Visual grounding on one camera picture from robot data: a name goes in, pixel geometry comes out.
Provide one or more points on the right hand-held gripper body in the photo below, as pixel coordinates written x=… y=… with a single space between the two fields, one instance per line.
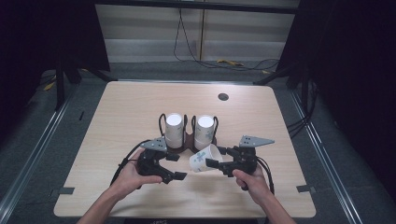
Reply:
x=244 y=158

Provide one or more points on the black overhead bar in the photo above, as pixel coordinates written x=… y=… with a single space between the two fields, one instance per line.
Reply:
x=199 y=6

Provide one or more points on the person's left hand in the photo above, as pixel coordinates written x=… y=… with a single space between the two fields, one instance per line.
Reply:
x=134 y=180

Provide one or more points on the yellow strip on floor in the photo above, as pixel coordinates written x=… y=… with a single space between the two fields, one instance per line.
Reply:
x=49 y=86
x=230 y=62

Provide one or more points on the person's right hand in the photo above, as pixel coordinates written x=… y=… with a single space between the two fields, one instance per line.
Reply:
x=253 y=185

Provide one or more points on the dark round table grommet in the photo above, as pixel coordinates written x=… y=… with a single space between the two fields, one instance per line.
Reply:
x=223 y=96

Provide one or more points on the silver floor rail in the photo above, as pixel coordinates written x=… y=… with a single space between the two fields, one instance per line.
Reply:
x=37 y=146
x=323 y=155

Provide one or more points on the black metal stand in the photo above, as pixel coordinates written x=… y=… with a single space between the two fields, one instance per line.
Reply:
x=60 y=84
x=299 y=77

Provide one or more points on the dark curtain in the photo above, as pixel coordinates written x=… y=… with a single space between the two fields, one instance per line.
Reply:
x=46 y=31
x=351 y=62

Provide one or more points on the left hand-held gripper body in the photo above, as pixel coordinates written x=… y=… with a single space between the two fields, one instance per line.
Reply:
x=151 y=160

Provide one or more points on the white paper cup blue print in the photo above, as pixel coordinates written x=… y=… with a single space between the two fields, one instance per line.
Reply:
x=200 y=159

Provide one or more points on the dark brown double cup holder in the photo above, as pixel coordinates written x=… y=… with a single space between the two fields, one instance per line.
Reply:
x=188 y=143

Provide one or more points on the grey tape piece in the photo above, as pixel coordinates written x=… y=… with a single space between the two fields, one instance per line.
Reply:
x=305 y=188
x=66 y=190

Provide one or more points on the stack of white paper cups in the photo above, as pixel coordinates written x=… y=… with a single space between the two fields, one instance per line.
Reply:
x=174 y=130
x=204 y=133

